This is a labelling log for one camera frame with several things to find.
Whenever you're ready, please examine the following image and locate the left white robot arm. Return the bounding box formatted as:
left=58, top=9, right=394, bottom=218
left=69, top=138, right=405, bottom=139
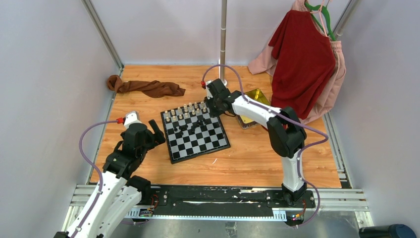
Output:
left=55, top=118, right=165, bottom=238

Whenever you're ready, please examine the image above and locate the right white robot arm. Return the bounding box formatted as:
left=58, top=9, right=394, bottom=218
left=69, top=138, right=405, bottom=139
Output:
left=201, top=79, right=307, bottom=207

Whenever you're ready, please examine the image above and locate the black white chessboard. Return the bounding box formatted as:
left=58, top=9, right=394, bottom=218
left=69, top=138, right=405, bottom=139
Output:
left=160, top=101, right=231, bottom=164

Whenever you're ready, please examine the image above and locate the gold metal tin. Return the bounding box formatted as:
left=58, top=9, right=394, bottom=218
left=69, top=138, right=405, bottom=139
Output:
left=235, top=88, right=272, bottom=130

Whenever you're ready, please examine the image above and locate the brown cloth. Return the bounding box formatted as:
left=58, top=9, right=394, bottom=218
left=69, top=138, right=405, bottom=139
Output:
left=106, top=75, right=186, bottom=98

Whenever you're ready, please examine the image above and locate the red shirt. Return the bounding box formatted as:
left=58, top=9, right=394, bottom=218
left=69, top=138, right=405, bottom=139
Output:
left=268, top=10, right=336, bottom=119

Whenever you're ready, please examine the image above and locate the metal pole with base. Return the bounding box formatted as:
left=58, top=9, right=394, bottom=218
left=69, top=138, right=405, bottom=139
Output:
left=219, top=0, right=227, bottom=86

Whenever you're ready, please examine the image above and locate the green hanger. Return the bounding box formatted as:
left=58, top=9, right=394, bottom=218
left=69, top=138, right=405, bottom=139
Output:
left=304, top=0, right=337, bottom=41

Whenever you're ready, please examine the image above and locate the dark blue object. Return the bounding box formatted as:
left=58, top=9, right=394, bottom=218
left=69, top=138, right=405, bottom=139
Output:
left=359, top=224, right=417, bottom=238

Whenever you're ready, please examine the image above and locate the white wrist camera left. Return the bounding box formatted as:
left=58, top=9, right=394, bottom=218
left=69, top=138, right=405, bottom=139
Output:
left=123, top=111, right=142, bottom=129

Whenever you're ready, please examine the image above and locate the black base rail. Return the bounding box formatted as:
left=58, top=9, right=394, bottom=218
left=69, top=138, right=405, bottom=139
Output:
left=141, top=185, right=316, bottom=217

